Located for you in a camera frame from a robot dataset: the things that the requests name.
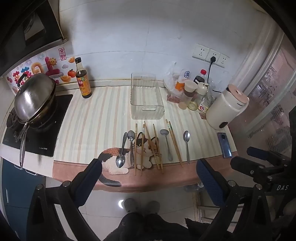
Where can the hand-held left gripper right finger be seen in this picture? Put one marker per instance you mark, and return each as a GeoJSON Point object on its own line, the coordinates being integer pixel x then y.
{"type": "Point", "coordinates": [208, 180]}

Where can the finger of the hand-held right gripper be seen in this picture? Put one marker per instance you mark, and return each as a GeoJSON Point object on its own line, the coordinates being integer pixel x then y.
{"type": "Point", "coordinates": [242, 165]}
{"type": "Point", "coordinates": [255, 152]}

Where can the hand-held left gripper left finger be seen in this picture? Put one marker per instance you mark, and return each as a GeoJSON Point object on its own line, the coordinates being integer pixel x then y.
{"type": "Point", "coordinates": [89, 178]}

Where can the steel spoon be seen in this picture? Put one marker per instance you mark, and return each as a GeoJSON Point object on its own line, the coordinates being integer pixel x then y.
{"type": "Point", "coordinates": [131, 134]}
{"type": "Point", "coordinates": [164, 132]}
{"type": "Point", "coordinates": [186, 136]}
{"type": "Point", "coordinates": [120, 160]}

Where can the group of wooden chopsticks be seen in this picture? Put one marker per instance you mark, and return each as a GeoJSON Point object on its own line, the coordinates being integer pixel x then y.
{"type": "Point", "coordinates": [177, 148]}

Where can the clear plastic container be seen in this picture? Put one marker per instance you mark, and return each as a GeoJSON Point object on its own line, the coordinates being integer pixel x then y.
{"type": "Point", "coordinates": [146, 102]}

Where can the blue smartphone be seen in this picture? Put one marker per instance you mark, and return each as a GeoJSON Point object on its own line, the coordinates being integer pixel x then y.
{"type": "Point", "coordinates": [224, 146]}

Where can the white electric kettle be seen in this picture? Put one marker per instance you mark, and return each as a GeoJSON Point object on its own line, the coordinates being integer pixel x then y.
{"type": "Point", "coordinates": [222, 109]}

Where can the striped cat print mat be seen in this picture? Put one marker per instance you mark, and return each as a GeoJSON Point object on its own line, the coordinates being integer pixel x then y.
{"type": "Point", "coordinates": [92, 120]}

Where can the frosted glass sliding door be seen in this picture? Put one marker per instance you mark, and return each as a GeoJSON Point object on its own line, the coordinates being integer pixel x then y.
{"type": "Point", "coordinates": [266, 92]}

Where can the small red white box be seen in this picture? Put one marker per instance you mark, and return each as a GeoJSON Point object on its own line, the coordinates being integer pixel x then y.
{"type": "Point", "coordinates": [203, 109]}

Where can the blue cabinet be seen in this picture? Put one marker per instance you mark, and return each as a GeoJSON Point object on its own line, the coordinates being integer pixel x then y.
{"type": "Point", "coordinates": [16, 192]}

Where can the dark wok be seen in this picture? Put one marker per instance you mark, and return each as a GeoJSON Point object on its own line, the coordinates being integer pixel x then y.
{"type": "Point", "coordinates": [46, 115]}

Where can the red-capped dark bottle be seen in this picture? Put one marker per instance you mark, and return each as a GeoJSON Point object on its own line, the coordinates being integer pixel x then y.
{"type": "Point", "coordinates": [199, 78]}

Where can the dark soy sauce bottle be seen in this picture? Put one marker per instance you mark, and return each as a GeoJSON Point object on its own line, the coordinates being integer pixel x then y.
{"type": "Point", "coordinates": [83, 81]}

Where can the steel wok lid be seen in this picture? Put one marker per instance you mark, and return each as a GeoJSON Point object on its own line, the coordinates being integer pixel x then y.
{"type": "Point", "coordinates": [34, 97]}

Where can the clear plastic bag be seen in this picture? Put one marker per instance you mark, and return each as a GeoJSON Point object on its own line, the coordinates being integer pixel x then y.
{"type": "Point", "coordinates": [170, 78]}

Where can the black range hood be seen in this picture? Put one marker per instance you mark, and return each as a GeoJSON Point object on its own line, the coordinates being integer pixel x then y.
{"type": "Point", "coordinates": [23, 34]}

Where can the white wall socket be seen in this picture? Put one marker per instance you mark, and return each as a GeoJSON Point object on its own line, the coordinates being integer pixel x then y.
{"type": "Point", "coordinates": [200, 52]}
{"type": "Point", "coordinates": [223, 60]}
{"type": "Point", "coordinates": [214, 53]}

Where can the colourful wall stickers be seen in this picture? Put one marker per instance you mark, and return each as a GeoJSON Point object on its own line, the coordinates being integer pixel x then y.
{"type": "Point", "coordinates": [37, 67]}

